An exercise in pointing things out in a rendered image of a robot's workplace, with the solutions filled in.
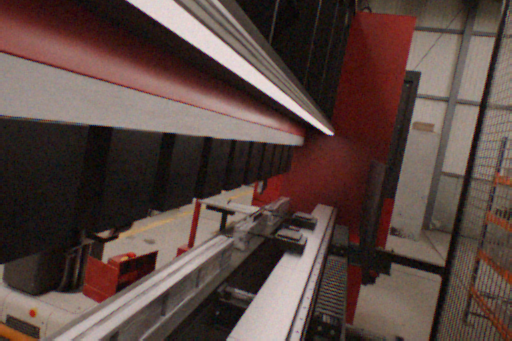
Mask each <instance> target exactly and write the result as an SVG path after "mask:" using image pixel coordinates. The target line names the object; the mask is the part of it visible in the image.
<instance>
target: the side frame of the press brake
mask: <svg viewBox="0 0 512 341"><path fill-rule="evenodd" d="M416 18H417V17H416V16H407V15H398V14H381V13H372V12H363V11H357V12H356V16H353V17H352V21H351V29H350V33H349V37H348V41H347V48H346V52H345V56H344V60H343V68H342V72H341V76H340V80H339V88H338V92H337V96H336V104H335V107H334V111H333V115H332V125H333V129H335V134H328V133H325V132H324V131H323V130H322V129H317V128H313V127H309V126H306V134H305V138H304V142H303V146H298V145H295V150H294V154H293V158H292V162H291V170H290V172H288V173H284V174H281V175H277V177H271V178H268V182H267V187H266V190H265V191H264V193H263V194H262V195H259V196H258V191H257V190H258V182H259V181H256V183H255V188H254V192H253V196H252V200H251V206H256V207H259V208H260V207H261V206H264V205H269V204H270V203H273V202H274V201H275V200H277V199H279V198H280V197H281V196H284V197H285V198H290V202H289V206H288V210H291V211H293V213H292V217H293V215H294V214H295V213H297V212H298V211H299V212H302V213H305V214H312V213H313V210H314V209H315V208H316V207H317V205H318V204H321V205H325V206H332V207H333V209H334V208H337V210H339V211H338V215H337V219H336V223H337V225H343V226H346V227H348V226H349V233H348V234H350V241H351V242H355V243H358V244H359V239H358V221H359V217H360V214H361V210H362V202H363V198H364V194H365V187H366V181H367V179H368V175H369V167H370V164H371V160H372V159H373V160H376V161H377V162H381V163H383V164H384V165H386V162H387V158H388V151H389V147H390V143H391V139H392V132H393V128H394V124H395V117H396V113H397V109H398V105H399V98H400V94H401V90H402V86H403V79H404V75H405V71H406V67H407V60H408V56H409V52H410V48H411V41H412V37H413V33H414V29H415V22H416ZM347 281H348V294H347V310H346V323H347V324H350V325H353V321H354V317H355V309H356V306H357V302H358V298H359V290H360V287H361V283H362V282H361V268H359V267H356V266H351V265H348V278H347Z"/></svg>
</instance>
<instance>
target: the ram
mask: <svg viewBox="0 0 512 341"><path fill-rule="evenodd" d="M0 115H2V116H10V117H17V118H33V119H41V120H49V121H57V122H73V123H80V124H88V125H95V126H111V127H119V128H127V129H143V130H150V131H158V132H166V133H181V134H189V135H197V136H205V137H220V138H228V139H236V140H251V141H259V142H267V143H275V144H290V145H298V146H303V142H304V138H305V134H306V126H305V125H303V124H302V123H300V122H297V121H296V120H295V119H291V118H290V117H288V116H287V115H284V114H283V113H281V112H280V111H277V110H275V109H273V108H270V107H269V106H268V105H266V104H263V103H262V102H260V101H258V100H256V99H255V98H253V97H250V96H248V95H247V94H245V93H243V92H241V91H240V90H238V89H235V88H233V87H232V86H229V85H228V84H226V83H225V82H222V81H220V80H218V78H214V77H213V76H211V75H210V74H207V73H205V72H204V71H201V70H199V69H198V68H196V67H193V66H192V65H191V64H189V63H186V62H185V61H183V60H180V59H178V58H177V57H176V56H173V55H171V54H170V53H168V52H166V51H164V50H162V49H161V48H158V47H156V46H155V45H152V44H151V43H149V42H147V41H144V40H143V39H141V38H140V37H137V36H136V35H134V34H132V33H129V32H128V31H126V30H125V29H122V28H121V27H119V26H116V25H114V24H113V23H112V22H109V21H107V20H106V19H104V18H101V17H99V16H98V15H97V14H94V13H92V12H91V11H89V10H87V9H85V8H83V7H82V6H79V5H77V4H75V3H74V2H71V1H70V0H0Z"/></svg>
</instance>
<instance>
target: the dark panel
mask: <svg viewBox="0 0 512 341"><path fill-rule="evenodd" d="M390 171H391V167H390V166H387V165H384V164H383V163H381V162H377V161H376V160H373V159H372V160H371V164H370V167H369V175H368V179H367V181H366V187H365V194H364V198H363V202H362V210H361V214H360V217H359V221H358V239H359V253H360V267H361V282H362V285H365V286H366V284H367V280H368V276H369V273H370V265H371V261H372V258H373V250H374V246H375V242H376V239H377V231H378V227H379V224H380V220H381V212H382V208H383V205H384V197H385V193H386V190H387V186H388V178H389V174H390Z"/></svg>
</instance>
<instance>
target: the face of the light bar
mask: <svg viewBox="0 0 512 341"><path fill-rule="evenodd" d="M128 1H130V2H131V3H133V4H135V5H136V6H137V7H140V9H142V10H143V11H145V12H147V14H149V15H151V16H152V17H154V18H155V19H157V20H158V21H159V22H162V23H163V24H164V25H166V26H168V27H169V28H170V29H171V30H173V31H175V32H176V33H177V34H180V35H181V36H182V37H185V39H187V40H188V41H190V42H192V44H194V45H196V46H197V47H199V49H202V50H203V51H204V52H207V53H208V54H209V55H210V56H213V57H214V58H215V59H216V60H218V61H220V62H221V63H223V64H225V66H227V67H229V68H230V69H232V70H233V71H235V72H236V73H237V74H239V75H241V76H242V77H244V78H246V79H247V80H248V81H249V82H251V83H253V84H254V85H255V86H258V88H260V89H262V90H263V91H264V92H266V93H268V94H269V95H270V96H271V97H273V98H275V99H276V100H278V101H280V103H282V104H284V105H285V106H287V107H288V108H290V109H291V110H292V111H295V112H296V113H297V114H299V115H301V116H302V117H303V118H306V120H308V121H309V122H311V123H313V125H315V126H317V127H318V128H320V129H322V130H323V131H324V132H325V133H328V134H332V133H330V132H329V131H328V129H325V128H324V126H321V124H320V123H318V122H317V121H316V120H315V119H313V118H312V117H311V116H310V115H308V114H307V113H306V112H305V111H303V110H302V109H301V108H299V107H298V106H297V105H296V104H294V103H293V102H292V101H291V100H289V99H288V97H285V96H284V94H283V93H280V91H279V90H277V89H276V88H275V87H273V86H272V85H271V84H269V82H267V81H266V80H265V79H264V78H262V77H261V76H260V75H258V74H257V73H256V72H255V71H253V70H252V69H251V67H248V66H247V64H245V63H244V62H243V61H241V60H240V59H239V58H237V57H236V56H235V55H233V53H232V52H229V50H228V49H225V47H224V46H223V45H221V44H220V43H219V42H218V41H216V40H215V39H214V38H212V37H211V36H210V35H209V34H207V32H205V31H204V30H203V29H201V28H200V27H199V26H197V25H196V23H193V22H192V20H191V19H188V17H187V16H186V15H184V14H183V13H182V12H181V11H179V10H178V9H177V8H176V7H174V6H173V5H172V4H170V3H169V2H168V1H167V0H128Z"/></svg>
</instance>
